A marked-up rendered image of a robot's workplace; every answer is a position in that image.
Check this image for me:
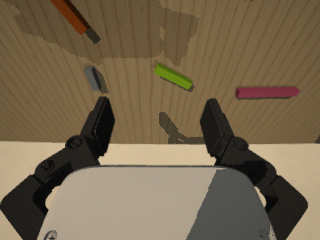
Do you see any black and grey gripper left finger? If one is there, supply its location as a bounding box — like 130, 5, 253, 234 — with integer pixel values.
0, 96, 115, 240

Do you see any pink rod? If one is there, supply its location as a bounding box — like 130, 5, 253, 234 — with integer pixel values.
235, 87, 300, 98

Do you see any grey rectangular block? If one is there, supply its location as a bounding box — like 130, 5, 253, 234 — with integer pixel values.
83, 66, 102, 91

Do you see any orange rod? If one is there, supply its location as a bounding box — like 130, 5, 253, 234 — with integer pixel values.
50, 0, 90, 35

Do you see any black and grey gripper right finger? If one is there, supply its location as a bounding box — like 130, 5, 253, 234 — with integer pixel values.
200, 98, 308, 240

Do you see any lime green rod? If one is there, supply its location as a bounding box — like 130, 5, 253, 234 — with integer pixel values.
154, 63, 192, 90

